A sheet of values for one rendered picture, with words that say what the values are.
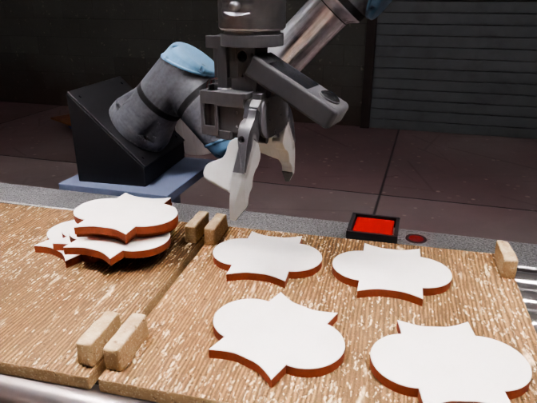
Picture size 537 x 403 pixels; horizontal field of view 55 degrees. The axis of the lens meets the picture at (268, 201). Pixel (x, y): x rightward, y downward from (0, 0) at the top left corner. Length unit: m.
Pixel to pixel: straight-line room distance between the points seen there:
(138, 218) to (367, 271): 0.30
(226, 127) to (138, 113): 0.57
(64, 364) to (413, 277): 0.40
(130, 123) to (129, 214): 0.49
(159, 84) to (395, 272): 0.68
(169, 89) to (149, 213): 0.47
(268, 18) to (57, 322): 0.39
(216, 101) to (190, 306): 0.24
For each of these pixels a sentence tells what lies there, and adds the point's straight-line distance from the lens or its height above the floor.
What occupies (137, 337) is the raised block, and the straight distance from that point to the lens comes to 0.54.
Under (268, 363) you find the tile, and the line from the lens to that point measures 0.50.
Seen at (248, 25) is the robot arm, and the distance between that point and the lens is 0.57.
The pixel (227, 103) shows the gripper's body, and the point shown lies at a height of 1.15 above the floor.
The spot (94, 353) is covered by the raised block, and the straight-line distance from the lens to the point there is 0.53.
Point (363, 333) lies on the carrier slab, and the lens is 0.57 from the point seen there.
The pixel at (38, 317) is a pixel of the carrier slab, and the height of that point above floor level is 0.94.
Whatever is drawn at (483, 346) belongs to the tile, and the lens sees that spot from 0.56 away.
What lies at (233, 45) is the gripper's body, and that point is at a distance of 0.58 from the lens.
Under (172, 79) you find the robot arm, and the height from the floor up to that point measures 1.10.
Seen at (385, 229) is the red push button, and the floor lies 0.93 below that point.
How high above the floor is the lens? 1.26
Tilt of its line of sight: 22 degrees down
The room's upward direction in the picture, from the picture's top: straight up
